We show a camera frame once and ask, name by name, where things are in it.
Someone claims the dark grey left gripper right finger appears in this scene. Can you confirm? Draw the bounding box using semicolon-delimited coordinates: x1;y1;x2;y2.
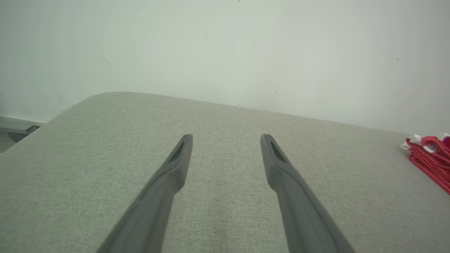
261;134;355;253

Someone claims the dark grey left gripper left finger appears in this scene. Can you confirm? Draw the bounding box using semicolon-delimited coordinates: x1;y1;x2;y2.
97;134;194;253

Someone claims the red jersey with white sleeves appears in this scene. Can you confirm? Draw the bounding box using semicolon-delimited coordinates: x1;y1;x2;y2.
409;151;450;196

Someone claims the grey round partition foot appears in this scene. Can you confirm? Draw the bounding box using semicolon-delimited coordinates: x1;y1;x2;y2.
8;132;27;144

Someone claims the grey metal frame leg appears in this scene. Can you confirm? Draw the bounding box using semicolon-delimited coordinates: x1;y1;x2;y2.
0;114;47;135

